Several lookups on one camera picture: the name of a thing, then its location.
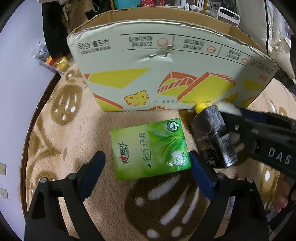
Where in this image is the black cigarette box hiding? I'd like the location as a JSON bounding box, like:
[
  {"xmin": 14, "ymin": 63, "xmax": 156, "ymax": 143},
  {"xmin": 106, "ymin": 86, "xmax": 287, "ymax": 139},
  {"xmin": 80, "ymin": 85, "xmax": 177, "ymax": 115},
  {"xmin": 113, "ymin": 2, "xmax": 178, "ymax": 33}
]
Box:
[{"xmin": 189, "ymin": 105, "xmax": 238, "ymax": 169}]

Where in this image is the white yellow small plush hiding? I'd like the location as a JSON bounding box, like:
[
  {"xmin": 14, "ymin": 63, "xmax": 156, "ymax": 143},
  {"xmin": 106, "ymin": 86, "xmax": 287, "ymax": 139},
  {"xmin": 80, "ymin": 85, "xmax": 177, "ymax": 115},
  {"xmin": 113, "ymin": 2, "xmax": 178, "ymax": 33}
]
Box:
[{"xmin": 194, "ymin": 101, "xmax": 242, "ymax": 116}]

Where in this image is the green tissue pack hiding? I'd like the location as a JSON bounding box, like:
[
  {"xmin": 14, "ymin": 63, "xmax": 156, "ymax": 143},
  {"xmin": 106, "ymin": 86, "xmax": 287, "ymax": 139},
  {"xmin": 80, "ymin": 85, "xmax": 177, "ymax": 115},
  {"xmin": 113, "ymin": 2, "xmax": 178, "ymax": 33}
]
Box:
[{"xmin": 110, "ymin": 118, "xmax": 191, "ymax": 181}]

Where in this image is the cream reclining chair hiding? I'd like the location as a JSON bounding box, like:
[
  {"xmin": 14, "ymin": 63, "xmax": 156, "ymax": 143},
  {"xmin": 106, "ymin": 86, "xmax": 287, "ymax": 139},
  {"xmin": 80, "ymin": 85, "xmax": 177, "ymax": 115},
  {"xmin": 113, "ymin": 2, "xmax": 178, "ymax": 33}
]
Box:
[{"xmin": 236, "ymin": 1, "xmax": 295, "ymax": 80}]

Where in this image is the white metal cart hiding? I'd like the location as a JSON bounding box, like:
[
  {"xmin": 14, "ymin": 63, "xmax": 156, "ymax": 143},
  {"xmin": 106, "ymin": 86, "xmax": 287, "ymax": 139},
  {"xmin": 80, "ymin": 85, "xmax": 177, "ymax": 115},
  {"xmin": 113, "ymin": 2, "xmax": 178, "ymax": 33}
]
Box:
[{"xmin": 206, "ymin": 7, "xmax": 241, "ymax": 27}]

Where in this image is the plastic bag of toys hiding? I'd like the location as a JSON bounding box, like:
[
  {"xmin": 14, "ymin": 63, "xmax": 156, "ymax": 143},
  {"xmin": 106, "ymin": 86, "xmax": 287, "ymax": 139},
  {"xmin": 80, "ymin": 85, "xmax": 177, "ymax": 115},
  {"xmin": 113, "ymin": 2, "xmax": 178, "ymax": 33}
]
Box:
[{"xmin": 31, "ymin": 41, "xmax": 74, "ymax": 76}]

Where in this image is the open cardboard box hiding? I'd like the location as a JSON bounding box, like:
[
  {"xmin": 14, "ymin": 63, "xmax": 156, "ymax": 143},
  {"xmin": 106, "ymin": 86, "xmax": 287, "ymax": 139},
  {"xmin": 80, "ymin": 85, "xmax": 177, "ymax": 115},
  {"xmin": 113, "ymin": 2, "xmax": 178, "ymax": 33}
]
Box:
[{"xmin": 67, "ymin": 7, "xmax": 279, "ymax": 111}]

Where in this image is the wooden bookshelf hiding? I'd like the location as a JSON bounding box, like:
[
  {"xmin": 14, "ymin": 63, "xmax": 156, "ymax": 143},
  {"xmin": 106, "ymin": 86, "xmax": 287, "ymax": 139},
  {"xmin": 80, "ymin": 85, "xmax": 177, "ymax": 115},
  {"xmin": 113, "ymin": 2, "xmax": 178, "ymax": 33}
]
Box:
[{"xmin": 110, "ymin": 0, "xmax": 211, "ymax": 11}]

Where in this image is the red gift bag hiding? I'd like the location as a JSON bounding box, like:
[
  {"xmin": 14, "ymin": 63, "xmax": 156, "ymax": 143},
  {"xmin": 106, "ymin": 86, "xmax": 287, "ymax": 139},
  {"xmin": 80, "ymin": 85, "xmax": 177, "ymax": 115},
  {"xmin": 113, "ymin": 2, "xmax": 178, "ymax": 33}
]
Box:
[{"xmin": 140, "ymin": 0, "xmax": 165, "ymax": 7}]

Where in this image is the teal bag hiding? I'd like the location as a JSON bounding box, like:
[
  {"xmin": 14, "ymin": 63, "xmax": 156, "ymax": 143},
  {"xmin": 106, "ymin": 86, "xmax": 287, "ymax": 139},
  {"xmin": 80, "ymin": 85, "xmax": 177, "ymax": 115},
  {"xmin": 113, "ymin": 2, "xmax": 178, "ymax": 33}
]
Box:
[{"xmin": 114, "ymin": 0, "xmax": 141, "ymax": 9}]

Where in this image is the upper white wall socket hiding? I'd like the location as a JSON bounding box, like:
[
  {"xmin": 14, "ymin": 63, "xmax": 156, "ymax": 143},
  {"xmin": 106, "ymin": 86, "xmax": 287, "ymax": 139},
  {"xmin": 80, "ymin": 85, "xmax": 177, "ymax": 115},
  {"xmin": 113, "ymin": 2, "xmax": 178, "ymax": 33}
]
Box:
[{"xmin": 0, "ymin": 163, "xmax": 6, "ymax": 175}]

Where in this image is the white wall socket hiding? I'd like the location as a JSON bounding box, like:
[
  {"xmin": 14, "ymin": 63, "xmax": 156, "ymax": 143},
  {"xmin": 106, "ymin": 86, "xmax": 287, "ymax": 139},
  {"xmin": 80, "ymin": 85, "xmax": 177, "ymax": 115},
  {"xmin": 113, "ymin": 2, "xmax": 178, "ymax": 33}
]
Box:
[
  {"xmin": 0, "ymin": 163, "xmax": 6, "ymax": 175},
  {"xmin": 0, "ymin": 188, "xmax": 9, "ymax": 200}
]

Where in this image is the lower white wall socket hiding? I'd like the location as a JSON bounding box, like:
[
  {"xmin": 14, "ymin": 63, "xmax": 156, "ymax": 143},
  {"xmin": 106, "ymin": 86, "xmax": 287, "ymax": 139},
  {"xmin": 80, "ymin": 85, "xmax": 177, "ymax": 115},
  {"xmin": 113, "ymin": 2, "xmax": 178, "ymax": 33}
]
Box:
[{"xmin": 0, "ymin": 188, "xmax": 9, "ymax": 200}]

